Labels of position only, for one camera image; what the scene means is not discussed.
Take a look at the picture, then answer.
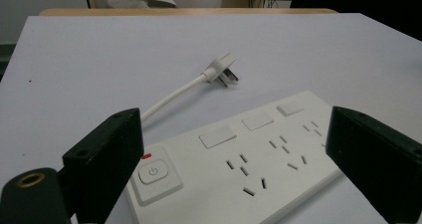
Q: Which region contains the white plug with cable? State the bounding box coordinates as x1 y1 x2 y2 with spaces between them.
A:
140 52 240 122

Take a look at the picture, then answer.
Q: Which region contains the white power strip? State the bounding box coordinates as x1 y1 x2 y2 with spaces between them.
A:
123 90 344 224

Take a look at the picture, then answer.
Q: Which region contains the white chair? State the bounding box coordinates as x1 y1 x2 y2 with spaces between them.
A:
105 0 178 9

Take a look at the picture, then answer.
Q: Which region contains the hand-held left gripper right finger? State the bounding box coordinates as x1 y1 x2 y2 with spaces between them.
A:
325 106 422 224

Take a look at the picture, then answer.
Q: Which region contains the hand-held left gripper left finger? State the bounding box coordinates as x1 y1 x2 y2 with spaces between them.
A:
62 108 145 224

